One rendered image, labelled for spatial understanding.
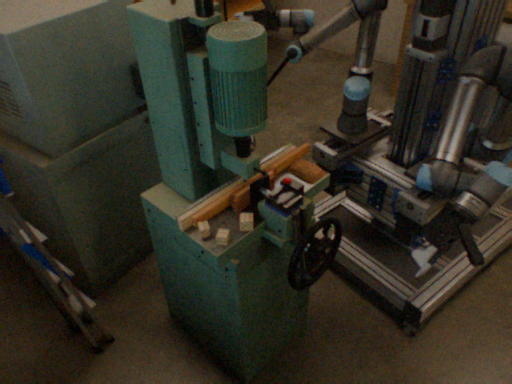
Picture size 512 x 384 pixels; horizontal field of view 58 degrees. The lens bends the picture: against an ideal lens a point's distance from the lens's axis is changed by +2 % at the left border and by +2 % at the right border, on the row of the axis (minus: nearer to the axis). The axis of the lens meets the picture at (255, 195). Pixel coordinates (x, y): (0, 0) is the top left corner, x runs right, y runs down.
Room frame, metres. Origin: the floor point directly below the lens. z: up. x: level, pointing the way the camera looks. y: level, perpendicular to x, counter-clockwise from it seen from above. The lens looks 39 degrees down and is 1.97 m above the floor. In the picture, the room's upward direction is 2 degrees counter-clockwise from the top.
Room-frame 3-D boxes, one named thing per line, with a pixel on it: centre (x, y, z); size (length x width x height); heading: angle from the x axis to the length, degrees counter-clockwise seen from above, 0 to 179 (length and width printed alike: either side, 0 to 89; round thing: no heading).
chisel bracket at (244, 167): (1.34, 0.05, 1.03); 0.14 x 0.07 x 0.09; 44
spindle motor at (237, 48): (1.32, 0.04, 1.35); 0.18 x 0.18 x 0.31
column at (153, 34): (1.53, 0.24, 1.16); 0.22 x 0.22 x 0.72; 44
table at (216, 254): (1.25, -0.04, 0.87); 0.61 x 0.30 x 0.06; 134
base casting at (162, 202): (1.41, 0.12, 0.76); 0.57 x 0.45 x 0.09; 44
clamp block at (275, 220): (1.19, -0.10, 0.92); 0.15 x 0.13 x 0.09; 134
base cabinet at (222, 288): (1.41, 0.12, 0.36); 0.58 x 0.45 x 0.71; 44
